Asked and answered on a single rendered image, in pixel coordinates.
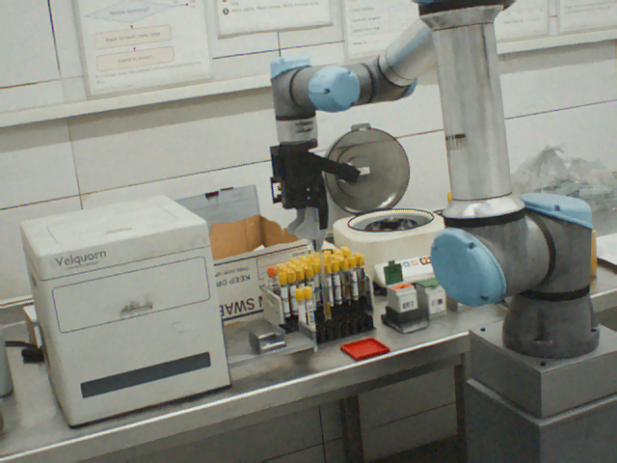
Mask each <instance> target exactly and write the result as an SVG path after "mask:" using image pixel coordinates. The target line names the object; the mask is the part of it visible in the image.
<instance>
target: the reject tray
mask: <svg viewBox="0 0 617 463"><path fill-rule="evenodd" d="M340 349H341V350H343V351H344V352H345V353H347V354H348V355H349V356H351V357H352V358H354V359H355V360H356V361H358V360H361V359H365V358H369V357H372V356H376V355H380V354H383V353H387V352H389V347H388V346H386V345H384V344H383V343H381V342H380V341H378V340H376V339H375V338H373V337H372V338H368V339H365V340H357V341H353V342H350V343H346V344H343V345H341V346H340Z"/></svg>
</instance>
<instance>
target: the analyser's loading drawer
mask: <svg viewBox="0 0 617 463"><path fill-rule="evenodd" d="M272 327H273V333H272V334H268V335H263V336H259V337H258V336H257V335H256V334H255V333H254V332H253V331H251V330H250V329H249V328H248V333H249V340H250V343H249V344H245V345H241V346H237V347H233V348H229V349H226V351H227V357H228V364H229V368H230V369H232V368H236V367H240V366H243V365H246V364H250V363H254V362H258V361H261V360H266V359H270V358H274V357H277V356H281V355H284V354H288V353H291V352H295V351H300V350H304V349H307V348H310V349H312V350H313V351H314V352H315V351H317V343H316V335H315V331H314V330H313V329H312V328H310V327H309V326H308V325H307V324H306V322H304V321H303V320H298V328H299V330H300V332H295V333H291V334H287V335H286V334H285V331H284V330H283V329H282V328H280V327H279V326H278V325H277V323H275V322H274V321H273V323H272ZM268 343H270V344H271V345H268V346H267V345H265V344H268Z"/></svg>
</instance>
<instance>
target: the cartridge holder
mask: <svg viewBox="0 0 617 463"><path fill-rule="evenodd" d="M385 311H386V313H382V314H381V320H383V321H385V322H386V323H387V324H389V325H391V326H392V327H394V328H397V329H399V331H400V332H402V333H404V334H406V333H410V331H412V330H414V329H418V328H424V327H426V326H428V325H427V320H426V319H424V318H422V317H421V309H420V307H417V308H415V309H411V310H408V311H405V312H401V313H400V312H398V311H397V310H395V309H392V308H390V307H388V306H385Z"/></svg>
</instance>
